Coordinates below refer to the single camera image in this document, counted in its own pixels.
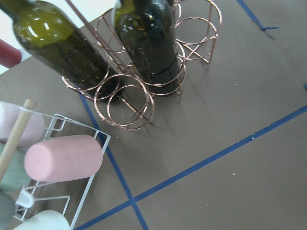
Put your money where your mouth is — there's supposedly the dark wine bottle right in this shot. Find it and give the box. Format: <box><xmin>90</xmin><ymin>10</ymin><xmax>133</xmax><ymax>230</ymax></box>
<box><xmin>113</xmin><ymin>0</ymin><xmax>180</xmax><ymax>96</ymax></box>

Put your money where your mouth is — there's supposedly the dark wine bottle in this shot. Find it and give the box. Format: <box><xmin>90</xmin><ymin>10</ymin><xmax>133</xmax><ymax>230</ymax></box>
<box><xmin>0</xmin><ymin>0</ymin><xmax>120</xmax><ymax>100</ymax></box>
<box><xmin>113</xmin><ymin>0</ymin><xmax>180</xmax><ymax>96</ymax></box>

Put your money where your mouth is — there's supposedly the white cup rack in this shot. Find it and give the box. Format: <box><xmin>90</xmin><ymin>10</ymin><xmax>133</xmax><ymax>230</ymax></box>
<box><xmin>15</xmin><ymin>114</ymin><xmax>111</xmax><ymax>230</ymax></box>

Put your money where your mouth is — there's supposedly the pink cup upper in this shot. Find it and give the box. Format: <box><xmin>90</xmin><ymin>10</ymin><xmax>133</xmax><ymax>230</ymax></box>
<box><xmin>24</xmin><ymin>135</ymin><xmax>103</xmax><ymax>182</ymax></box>

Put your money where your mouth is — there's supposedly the pale pink cup left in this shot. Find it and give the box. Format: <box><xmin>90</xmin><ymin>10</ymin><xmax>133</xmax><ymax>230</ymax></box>
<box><xmin>0</xmin><ymin>101</ymin><xmax>45</xmax><ymax>150</ymax></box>

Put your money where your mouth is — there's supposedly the dark wine bottle left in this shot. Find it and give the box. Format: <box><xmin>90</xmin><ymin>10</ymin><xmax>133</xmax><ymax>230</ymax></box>
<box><xmin>0</xmin><ymin>0</ymin><xmax>120</xmax><ymax>100</ymax></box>

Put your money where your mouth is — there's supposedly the white cup right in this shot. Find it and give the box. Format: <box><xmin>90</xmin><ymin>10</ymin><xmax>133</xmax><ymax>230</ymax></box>
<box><xmin>14</xmin><ymin>210</ymin><xmax>70</xmax><ymax>230</ymax></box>

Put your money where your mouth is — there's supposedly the green cup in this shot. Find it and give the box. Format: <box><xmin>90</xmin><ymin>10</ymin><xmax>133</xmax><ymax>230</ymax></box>
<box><xmin>0</xmin><ymin>149</ymin><xmax>31</xmax><ymax>192</ymax></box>

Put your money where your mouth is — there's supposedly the pale blue cup bottom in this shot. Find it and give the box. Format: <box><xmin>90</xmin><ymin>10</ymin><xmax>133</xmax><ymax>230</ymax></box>
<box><xmin>0</xmin><ymin>192</ymin><xmax>15</xmax><ymax>230</ymax></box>

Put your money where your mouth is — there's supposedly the copper wire bottle rack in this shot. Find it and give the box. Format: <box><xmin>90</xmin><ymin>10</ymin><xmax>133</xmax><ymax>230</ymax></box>
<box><xmin>68</xmin><ymin>0</ymin><xmax>222</xmax><ymax>131</ymax></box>

